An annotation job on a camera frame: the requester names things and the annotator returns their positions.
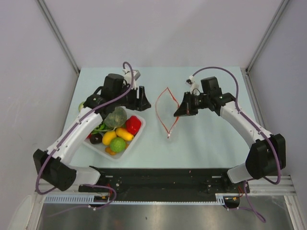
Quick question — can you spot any toy red bell pepper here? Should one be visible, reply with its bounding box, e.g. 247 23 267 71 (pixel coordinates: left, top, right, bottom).
125 115 142 136

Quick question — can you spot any blue slotted cable duct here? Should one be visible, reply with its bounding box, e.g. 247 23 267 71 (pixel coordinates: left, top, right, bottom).
44 194 240 206

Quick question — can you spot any toy green watermelon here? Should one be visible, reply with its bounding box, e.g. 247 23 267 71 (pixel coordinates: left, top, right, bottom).
91 122 112 134

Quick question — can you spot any clear zip top bag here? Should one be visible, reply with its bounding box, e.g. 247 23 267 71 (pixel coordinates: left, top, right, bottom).
154 87 179 139

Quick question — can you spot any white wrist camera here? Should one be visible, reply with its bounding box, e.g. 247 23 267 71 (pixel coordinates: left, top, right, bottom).
122 69 141 89
186 75 199 94

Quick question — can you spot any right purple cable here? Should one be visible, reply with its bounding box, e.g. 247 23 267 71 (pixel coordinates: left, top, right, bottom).
191 67 282 223

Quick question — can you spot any purple cable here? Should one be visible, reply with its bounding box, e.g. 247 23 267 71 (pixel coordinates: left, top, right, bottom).
191 67 282 223
35 61 134 218

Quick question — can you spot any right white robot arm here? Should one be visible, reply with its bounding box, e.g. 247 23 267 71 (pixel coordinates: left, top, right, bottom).
174 76 286 192

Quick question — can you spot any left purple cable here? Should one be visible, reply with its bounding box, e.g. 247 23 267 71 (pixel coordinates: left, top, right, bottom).
35 61 134 218

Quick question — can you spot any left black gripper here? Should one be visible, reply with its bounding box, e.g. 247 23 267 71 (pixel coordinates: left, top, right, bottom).
113 83 151 112

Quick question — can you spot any toy yellow lemon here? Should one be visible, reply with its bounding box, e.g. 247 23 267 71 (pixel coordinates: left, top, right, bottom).
102 131 117 146

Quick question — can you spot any toy green lime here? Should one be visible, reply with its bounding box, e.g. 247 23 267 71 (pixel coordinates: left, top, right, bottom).
110 137 126 153

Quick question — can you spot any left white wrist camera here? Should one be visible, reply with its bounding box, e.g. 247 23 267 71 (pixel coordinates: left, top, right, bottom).
122 69 141 89

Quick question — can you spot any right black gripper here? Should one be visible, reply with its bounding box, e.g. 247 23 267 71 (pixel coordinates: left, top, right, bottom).
174 91 210 117

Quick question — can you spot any toy small orange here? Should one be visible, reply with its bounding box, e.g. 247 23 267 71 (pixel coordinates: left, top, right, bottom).
105 147 117 156

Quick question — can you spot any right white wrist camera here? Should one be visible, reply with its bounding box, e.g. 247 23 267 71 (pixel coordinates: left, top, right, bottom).
186 75 199 94

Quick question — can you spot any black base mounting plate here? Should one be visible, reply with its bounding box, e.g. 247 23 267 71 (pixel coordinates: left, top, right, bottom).
78 168 249 202

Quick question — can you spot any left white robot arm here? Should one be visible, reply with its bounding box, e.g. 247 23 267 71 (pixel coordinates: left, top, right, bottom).
33 70 151 192

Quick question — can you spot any aluminium frame rail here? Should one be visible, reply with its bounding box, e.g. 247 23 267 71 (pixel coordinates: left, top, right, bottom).
38 176 296 196

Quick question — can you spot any toy green cabbage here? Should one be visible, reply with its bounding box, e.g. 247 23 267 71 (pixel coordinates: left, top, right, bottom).
78 102 84 112

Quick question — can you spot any toy yellow orange mango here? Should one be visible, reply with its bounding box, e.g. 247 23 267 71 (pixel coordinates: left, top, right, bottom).
116 127 134 141

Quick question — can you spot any toy dark purple mangosteen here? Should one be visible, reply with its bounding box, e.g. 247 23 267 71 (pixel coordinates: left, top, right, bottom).
89 133 103 145

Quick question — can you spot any white plastic basket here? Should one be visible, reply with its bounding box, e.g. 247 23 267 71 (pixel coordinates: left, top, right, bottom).
83 108 146 161

